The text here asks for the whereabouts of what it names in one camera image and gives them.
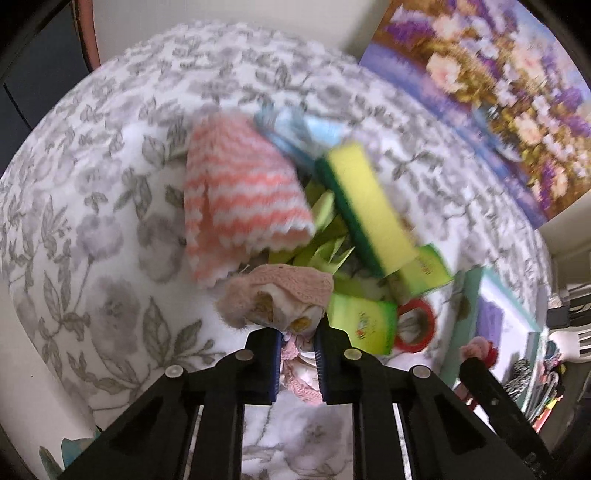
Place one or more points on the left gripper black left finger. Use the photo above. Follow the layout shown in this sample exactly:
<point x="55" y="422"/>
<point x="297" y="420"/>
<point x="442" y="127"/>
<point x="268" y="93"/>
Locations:
<point x="188" y="425"/>

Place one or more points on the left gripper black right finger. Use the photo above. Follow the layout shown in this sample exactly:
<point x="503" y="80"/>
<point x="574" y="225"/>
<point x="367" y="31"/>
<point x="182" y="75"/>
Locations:
<point x="408" y="424"/>

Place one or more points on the red tape roll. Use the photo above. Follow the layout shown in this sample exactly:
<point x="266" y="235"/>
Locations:
<point x="416" y="326"/>

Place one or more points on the colourful stationery pile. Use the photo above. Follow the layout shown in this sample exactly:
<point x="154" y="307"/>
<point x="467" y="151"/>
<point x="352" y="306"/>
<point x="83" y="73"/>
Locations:
<point x="550" y="388"/>

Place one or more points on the green tissue pack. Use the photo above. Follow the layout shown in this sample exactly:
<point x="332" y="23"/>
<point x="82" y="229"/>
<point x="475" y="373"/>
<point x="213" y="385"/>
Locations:
<point x="427" y="272"/>
<point x="371" y="325"/>

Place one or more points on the pink striped cloth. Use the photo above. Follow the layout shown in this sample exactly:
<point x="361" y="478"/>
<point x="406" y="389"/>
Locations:
<point x="241" y="197"/>

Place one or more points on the blue face mask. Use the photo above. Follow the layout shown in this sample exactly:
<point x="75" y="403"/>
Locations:
<point x="300" y="136"/>

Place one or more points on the white plastic basket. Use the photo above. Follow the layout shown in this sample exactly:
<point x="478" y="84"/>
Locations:
<point x="573" y="344"/>

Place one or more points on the flower bouquet painting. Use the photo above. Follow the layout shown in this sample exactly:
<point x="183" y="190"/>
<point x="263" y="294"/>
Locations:
<point x="499" y="76"/>

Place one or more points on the pink floral scrunchie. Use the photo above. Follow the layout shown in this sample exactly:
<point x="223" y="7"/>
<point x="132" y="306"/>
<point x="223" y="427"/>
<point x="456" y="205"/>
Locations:
<point x="292" y="300"/>

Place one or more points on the yellow green sponge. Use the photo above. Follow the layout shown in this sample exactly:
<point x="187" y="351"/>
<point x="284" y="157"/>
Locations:
<point x="380" y="238"/>

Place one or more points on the lime green cloth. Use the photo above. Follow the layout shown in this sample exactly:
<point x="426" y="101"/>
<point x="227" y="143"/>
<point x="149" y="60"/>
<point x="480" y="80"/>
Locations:
<point x="331" y="250"/>

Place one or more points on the leopard print scrunchie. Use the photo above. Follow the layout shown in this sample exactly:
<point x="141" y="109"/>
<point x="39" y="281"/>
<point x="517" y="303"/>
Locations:
<point x="519" y="379"/>

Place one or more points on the teal and white tray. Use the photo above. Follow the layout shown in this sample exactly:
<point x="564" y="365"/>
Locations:
<point x="490" y="310"/>

